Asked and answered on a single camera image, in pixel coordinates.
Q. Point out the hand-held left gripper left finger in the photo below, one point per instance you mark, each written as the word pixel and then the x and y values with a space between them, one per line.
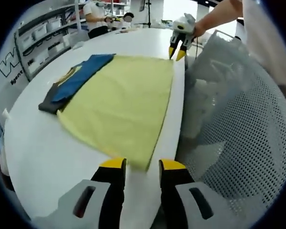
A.
pixel 109 183

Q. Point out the grey metal storage shelf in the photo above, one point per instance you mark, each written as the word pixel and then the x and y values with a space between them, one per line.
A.
pixel 45 40

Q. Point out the person's white shirt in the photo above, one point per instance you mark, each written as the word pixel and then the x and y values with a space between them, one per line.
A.
pixel 267 35

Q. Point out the coloured cloth pile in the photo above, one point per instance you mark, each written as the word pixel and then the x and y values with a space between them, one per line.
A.
pixel 129 29

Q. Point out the white paper cup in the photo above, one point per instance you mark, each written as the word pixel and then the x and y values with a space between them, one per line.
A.
pixel 6 113

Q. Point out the white mesh basket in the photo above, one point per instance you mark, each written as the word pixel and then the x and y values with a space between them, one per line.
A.
pixel 248 148

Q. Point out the clear plastic bag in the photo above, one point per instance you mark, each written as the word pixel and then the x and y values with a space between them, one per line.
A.
pixel 212 78

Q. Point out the yellow blue grey garment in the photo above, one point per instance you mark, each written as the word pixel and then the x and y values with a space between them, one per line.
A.
pixel 124 102

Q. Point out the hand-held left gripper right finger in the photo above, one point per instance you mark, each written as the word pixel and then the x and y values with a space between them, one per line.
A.
pixel 176 181

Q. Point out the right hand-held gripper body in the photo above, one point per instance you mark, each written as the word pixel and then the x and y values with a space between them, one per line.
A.
pixel 184 27

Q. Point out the row of white storage bins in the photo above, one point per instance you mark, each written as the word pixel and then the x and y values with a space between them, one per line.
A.
pixel 43 31

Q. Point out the black tripod stand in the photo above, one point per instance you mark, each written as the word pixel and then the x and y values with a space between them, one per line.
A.
pixel 148 14

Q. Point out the crumpled white plastic wrap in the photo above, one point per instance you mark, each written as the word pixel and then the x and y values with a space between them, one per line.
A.
pixel 78 45

